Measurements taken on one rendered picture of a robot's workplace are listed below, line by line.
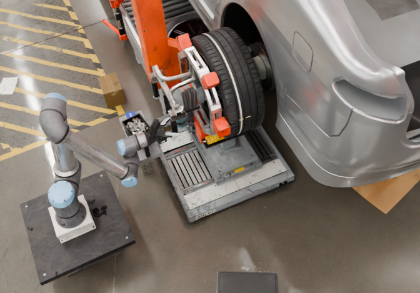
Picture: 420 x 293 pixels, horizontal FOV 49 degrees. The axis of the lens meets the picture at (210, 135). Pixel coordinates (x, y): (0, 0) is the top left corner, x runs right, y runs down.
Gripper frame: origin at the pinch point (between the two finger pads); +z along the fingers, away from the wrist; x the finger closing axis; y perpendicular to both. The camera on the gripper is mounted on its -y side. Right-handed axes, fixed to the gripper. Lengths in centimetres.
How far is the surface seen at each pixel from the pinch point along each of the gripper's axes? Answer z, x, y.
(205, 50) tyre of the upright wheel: 27.1, -16.1, -33.6
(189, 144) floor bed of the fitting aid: 18, -44, 82
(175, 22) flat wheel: 46, -131, 33
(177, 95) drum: 6.5, -14.6, -7.8
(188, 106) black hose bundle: 7.3, 3.2, -15.7
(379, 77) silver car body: 64, 76, -78
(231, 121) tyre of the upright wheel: 28.0, 15.7, -5.1
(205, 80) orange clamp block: 18.9, 3.5, -31.5
